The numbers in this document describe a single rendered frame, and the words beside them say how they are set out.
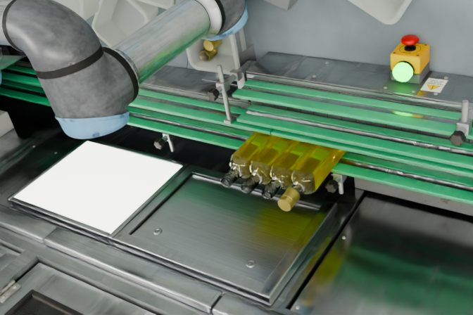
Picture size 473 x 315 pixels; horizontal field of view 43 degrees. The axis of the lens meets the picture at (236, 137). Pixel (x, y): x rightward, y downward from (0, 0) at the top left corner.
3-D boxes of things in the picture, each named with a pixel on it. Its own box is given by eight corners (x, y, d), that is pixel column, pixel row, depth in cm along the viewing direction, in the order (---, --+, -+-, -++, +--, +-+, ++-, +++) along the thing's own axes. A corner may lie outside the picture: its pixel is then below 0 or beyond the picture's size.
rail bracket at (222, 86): (239, 107, 165) (213, 131, 157) (229, 52, 156) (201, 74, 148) (248, 109, 163) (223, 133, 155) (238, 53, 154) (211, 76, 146)
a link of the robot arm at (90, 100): (245, -47, 128) (65, 72, 92) (261, 18, 136) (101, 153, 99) (200, -42, 135) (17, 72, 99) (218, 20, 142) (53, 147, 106)
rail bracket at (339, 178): (347, 173, 158) (324, 204, 149) (345, 152, 154) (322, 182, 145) (361, 176, 155) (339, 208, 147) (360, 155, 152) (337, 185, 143)
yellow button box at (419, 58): (401, 66, 146) (390, 80, 141) (401, 38, 142) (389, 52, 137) (430, 69, 142) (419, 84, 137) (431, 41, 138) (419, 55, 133)
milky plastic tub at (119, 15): (108, 18, 198) (89, 29, 192) (126, -32, 181) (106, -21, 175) (146, 53, 197) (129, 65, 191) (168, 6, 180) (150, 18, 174)
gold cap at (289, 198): (303, 198, 136) (293, 210, 133) (291, 201, 138) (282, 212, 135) (295, 186, 135) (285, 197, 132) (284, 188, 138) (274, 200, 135)
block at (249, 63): (251, 89, 169) (238, 101, 164) (246, 59, 164) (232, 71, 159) (262, 91, 167) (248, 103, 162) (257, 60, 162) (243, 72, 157)
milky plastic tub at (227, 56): (207, 55, 180) (189, 69, 174) (191, -17, 168) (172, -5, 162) (256, 62, 170) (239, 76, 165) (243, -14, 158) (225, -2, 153)
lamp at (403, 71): (395, 76, 140) (390, 83, 138) (395, 59, 137) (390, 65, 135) (414, 79, 137) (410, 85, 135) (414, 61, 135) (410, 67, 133)
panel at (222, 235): (89, 144, 200) (9, 206, 177) (86, 136, 198) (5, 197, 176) (338, 211, 152) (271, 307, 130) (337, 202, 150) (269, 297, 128)
